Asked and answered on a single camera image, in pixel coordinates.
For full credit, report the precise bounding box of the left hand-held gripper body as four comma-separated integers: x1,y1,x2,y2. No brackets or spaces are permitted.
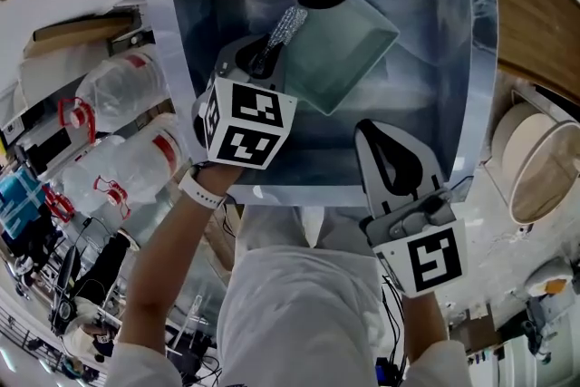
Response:
191,53,299,171

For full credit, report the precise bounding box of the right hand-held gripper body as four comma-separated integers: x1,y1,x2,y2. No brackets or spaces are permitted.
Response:
359,187,469,299

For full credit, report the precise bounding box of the silver mesh scouring pad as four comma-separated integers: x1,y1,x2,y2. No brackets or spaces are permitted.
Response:
266,5,310,51

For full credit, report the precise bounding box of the pale green square tray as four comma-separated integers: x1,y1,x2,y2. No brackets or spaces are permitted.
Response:
271,0,402,117

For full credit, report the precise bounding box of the person's right forearm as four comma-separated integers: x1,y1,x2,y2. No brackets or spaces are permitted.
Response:
400,288,453,367

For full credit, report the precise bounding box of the person's left forearm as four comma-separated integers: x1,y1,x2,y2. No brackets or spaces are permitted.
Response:
117,167,240,349

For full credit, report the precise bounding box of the white wristwatch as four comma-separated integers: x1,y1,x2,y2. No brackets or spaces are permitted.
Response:
177,162,228,211

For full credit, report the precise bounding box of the round beige tub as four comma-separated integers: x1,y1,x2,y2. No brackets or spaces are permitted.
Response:
490,101,580,227

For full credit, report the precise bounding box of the clear water jug red cap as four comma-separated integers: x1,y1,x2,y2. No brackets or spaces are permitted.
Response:
57,51,172,145
42,134,129,224
92,112,192,219

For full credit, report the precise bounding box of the stainless steel sink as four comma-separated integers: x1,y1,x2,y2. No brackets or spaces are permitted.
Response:
146,0,500,208

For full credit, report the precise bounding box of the person's white shirt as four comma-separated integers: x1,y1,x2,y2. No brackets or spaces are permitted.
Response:
108,245,476,387

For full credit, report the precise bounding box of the brown cardboard box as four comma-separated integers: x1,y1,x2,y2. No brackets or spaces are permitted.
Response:
22,11,142,59

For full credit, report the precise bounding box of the wooden countertop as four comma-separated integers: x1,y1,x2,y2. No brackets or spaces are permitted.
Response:
490,0,580,92

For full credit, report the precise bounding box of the grey black machine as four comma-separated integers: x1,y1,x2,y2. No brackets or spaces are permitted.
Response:
14,126,74,174

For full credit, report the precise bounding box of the black office chair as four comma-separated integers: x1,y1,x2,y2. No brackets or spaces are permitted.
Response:
53,246,82,333

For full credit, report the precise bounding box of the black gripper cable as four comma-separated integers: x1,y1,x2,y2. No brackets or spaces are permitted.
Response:
380,275,408,380

